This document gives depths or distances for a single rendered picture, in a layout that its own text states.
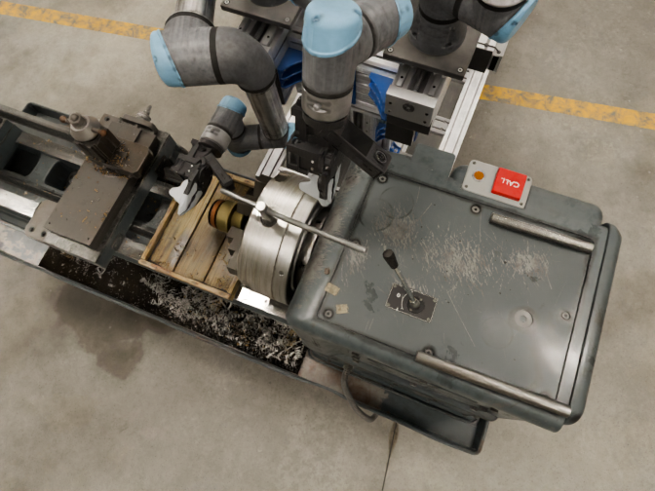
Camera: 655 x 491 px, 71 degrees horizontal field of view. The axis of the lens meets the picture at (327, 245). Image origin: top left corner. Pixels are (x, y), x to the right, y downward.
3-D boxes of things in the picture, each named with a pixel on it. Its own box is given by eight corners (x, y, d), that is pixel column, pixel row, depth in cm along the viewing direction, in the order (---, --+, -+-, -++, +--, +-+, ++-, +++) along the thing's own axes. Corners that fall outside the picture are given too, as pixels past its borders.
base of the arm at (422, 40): (419, 4, 126) (424, -27, 117) (472, 18, 124) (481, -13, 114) (400, 46, 122) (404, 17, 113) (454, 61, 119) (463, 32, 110)
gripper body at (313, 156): (303, 144, 83) (305, 86, 73) (348, 159, 81) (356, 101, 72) (285, 171, 78) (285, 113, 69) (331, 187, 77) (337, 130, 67)
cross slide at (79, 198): (166, 132, 146) (160, 124, 142) (96, 251, 134) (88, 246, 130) (122, 117, 149) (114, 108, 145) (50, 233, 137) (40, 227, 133)
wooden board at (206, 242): (282, 196, 143) (280, 190, 139) (232, 302, 133) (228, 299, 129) (197, 167, 148) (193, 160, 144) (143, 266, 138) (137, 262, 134)
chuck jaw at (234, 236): (271, 239, 112) (250, 281, 107) (273, 248, 117) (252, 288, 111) (231, 224, 114) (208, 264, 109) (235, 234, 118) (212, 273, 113)
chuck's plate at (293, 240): (339, 208, 132) (329, 165, 102) (298, 311, 126) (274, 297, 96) (328, 205, 133) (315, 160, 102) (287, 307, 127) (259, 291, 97)
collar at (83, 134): (105, 121, 125) (99, 115, 122) (91, 145, 123) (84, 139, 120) (81, 113, 126) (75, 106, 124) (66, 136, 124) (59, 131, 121)
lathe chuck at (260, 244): (328, 205, 133) (315, 160, 102) (287, 307, 127) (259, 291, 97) (300, 195, 134) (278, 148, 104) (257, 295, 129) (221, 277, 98)
